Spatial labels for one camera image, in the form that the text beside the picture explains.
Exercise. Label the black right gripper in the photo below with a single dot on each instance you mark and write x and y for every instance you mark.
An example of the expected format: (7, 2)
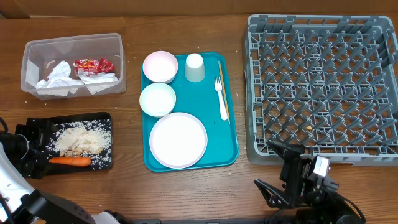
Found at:
(289, 168)

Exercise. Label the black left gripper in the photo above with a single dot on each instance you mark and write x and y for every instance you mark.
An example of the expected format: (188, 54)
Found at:
(37, 129)

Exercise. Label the white napkin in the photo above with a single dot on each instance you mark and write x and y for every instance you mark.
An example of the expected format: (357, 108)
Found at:
(60, 77)

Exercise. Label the orange carrot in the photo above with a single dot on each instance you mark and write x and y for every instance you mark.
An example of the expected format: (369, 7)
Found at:
(72, 161)

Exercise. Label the red snack wrapper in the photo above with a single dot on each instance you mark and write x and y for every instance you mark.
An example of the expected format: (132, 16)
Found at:
(93, 67)

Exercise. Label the white plate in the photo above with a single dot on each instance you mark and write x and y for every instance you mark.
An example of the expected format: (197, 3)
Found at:
(178, 140)

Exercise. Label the white plastic fork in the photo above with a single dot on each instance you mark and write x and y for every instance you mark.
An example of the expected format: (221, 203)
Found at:
(219, 88)

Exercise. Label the cream bowl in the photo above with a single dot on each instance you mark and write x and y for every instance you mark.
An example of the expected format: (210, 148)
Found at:
(157, 99)

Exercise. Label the wooden chopstick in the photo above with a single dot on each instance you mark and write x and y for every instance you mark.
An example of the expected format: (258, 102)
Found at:
(224, 92)

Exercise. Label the white cup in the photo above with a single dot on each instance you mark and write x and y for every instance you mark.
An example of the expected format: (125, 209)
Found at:
(194, 68)

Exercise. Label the pink bowl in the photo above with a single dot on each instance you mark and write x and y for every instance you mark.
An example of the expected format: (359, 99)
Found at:
(160, 67)

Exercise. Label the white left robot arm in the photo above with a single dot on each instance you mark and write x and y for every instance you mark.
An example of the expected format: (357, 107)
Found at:
(21, 203)

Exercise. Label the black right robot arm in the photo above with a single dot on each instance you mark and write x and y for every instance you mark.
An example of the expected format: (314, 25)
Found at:
(308, 194)

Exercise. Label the grey dishwasher rack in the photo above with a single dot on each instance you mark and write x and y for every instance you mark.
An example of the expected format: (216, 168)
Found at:
(337, 74)

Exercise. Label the clear plastic bin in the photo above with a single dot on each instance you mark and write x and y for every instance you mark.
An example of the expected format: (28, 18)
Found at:
(41, 56)

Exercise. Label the teal serving tray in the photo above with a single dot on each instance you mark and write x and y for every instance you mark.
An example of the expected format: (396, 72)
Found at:
(200, 100)

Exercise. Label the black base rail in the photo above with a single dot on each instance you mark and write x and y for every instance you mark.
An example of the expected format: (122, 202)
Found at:
(211, 221)

